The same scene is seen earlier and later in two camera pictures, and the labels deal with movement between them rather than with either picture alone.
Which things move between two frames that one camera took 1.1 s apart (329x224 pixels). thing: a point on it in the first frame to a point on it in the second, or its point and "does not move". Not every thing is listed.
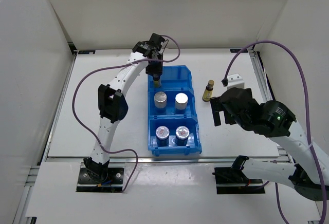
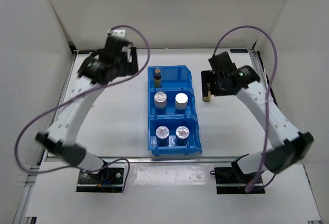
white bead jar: [181, 101] does not move
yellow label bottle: [207, 93] does not move
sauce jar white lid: [162, 133] does not move
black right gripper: [217, 107] to [207, 77]
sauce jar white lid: [182, 134] does not move
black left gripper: [158, 70] to [132, 65]
